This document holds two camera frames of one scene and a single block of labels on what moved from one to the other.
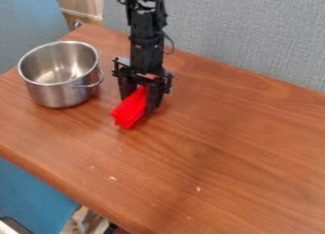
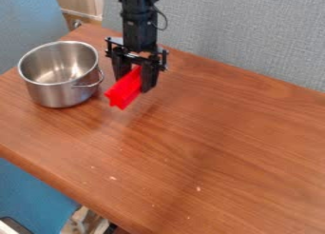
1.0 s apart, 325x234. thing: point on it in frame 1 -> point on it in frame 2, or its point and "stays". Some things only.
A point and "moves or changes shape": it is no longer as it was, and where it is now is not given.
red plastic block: (129, 113) moves or changes shape
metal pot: (60, 70) stays
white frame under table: (85, 223) stays
